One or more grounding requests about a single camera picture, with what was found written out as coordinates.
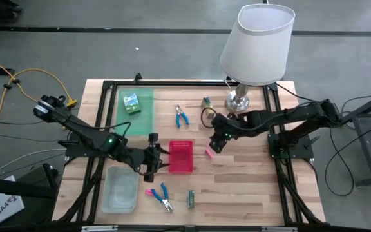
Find red plastic basket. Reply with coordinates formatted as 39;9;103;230
167;140;195;174

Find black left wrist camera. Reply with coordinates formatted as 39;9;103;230
147;132;160;150

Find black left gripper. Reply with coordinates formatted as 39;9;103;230
126;145;171;183

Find yellow floor extension cable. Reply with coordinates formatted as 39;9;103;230
0;52;79;144

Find black left camera cable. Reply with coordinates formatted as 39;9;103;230
103;121;132;138

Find black right camera cable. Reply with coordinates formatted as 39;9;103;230
200;107;218;129

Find green yellow crayon box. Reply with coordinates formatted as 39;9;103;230
122;93;142;116
187;189;196;209
201;97;214;112

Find black bag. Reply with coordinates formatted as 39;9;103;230
0;0;24;20

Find clear plastic bin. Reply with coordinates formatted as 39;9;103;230
100;166;140;215

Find black metal table frame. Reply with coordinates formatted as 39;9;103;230
53;73;327;232

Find silver metal bracket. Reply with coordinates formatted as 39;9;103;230
262;226;298;232
81;225;119;232

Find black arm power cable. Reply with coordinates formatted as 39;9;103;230
274;82;327;106

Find blue-handled pliers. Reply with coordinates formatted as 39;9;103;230
150;182;175;213
175;103;191;128

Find green translucent plastic tray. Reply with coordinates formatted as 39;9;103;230
114;86;155;137

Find black floor cable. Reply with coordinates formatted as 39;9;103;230
0;119;73;126
325;121;371;197

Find black camera cable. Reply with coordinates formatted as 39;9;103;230
200;107;218;129
103;121;132;138

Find silver table lamp white shade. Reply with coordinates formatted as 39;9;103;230
219;3;296;113

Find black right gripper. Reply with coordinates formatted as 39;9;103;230
209;127;234;154

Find white floor cable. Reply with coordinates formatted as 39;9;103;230
0;147;69;179

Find black metal stand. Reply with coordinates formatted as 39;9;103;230
341;87;371;188
0;162;60;201

